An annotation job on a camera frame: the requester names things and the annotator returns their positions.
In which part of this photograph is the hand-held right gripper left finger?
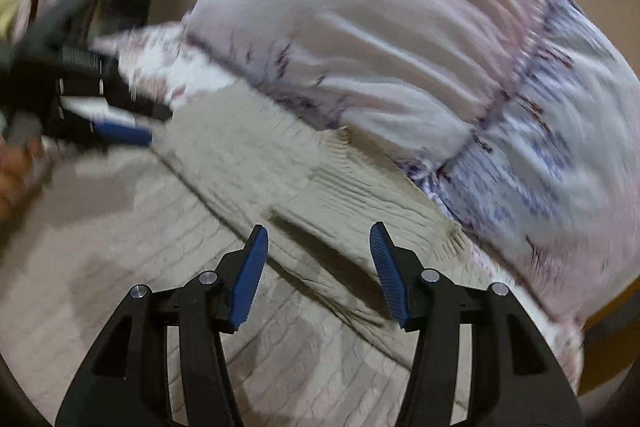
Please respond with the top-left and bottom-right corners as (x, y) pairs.
(55, 224), (271, 427)

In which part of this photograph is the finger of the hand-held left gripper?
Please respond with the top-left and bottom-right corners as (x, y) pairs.
(60, 99), (154, 148)
(100, 69), (174, 122)

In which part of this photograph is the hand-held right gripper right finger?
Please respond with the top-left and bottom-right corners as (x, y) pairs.
(369, 222), (586, 427)

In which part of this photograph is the beige cable-knit blanket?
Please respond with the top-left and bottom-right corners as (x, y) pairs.
(0, 79), (501, 427)

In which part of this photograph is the person's left hand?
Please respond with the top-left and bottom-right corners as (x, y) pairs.
(0, 141), (47, 220)

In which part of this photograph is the white floral bedsheet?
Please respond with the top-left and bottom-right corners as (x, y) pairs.
(92, 24), (241, 108)

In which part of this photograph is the pink tree print pillow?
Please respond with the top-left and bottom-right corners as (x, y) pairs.
(400, 0), (640, 325)

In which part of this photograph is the pink lavender print pillow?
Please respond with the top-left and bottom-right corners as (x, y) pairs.
(182, 0), (543, 180)

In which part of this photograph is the yellow wooden bed frame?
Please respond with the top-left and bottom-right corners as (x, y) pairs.
(575, 277), (640, 400)

